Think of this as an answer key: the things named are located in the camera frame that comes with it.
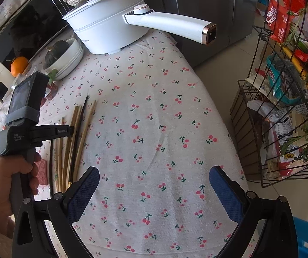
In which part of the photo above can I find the teal snack packet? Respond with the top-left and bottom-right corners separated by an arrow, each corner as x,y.
266,54 -> 305,106

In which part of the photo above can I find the white printed packet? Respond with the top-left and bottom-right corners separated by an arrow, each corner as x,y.
263,107 -> 297,136

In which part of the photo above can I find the black glass microwave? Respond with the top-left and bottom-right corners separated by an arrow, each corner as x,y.
0,0 -> 71,73

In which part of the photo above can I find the plastic jar with white label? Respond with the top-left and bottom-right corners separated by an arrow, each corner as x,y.
43,82 -> 59,105

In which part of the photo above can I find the dark green squash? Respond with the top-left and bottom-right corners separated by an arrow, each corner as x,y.
45,40 -> 70,66

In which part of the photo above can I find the grey refrigerator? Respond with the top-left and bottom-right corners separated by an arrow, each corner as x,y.
157,0 -> 259,69

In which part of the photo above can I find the cherry print tablecloth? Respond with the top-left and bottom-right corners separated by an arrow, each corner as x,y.
0,28 -> 251,258

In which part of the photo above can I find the white electric pot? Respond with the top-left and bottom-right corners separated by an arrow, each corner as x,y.
63,0 -> 217,55

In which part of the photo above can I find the bundle of wooden chopsticks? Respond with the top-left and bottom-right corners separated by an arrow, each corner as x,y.
50,95 -> 97,194

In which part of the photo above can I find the black wire rack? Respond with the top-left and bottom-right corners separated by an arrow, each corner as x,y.
229,4 -> 308,189

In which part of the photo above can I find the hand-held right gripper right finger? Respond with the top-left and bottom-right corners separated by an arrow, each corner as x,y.
209,166 -> 298,258

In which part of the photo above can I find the white bowl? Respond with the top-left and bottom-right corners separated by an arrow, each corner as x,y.
49,43 -> 83,76
54,49 -> 85,81
43,38 -> 80,71

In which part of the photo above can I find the red and yellow packet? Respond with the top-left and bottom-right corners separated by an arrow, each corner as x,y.
274,140 -> 306,178

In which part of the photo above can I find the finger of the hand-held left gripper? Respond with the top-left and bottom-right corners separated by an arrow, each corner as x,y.
31,124 -> 75,147

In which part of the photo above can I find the red snack packet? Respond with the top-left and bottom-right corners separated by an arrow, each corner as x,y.
265,0 -> 306,43

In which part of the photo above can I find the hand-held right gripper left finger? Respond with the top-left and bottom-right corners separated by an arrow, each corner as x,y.
12,166 -> 101,258

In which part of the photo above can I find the orange fruit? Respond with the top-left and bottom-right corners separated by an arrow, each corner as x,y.
11,57 -> 29,77

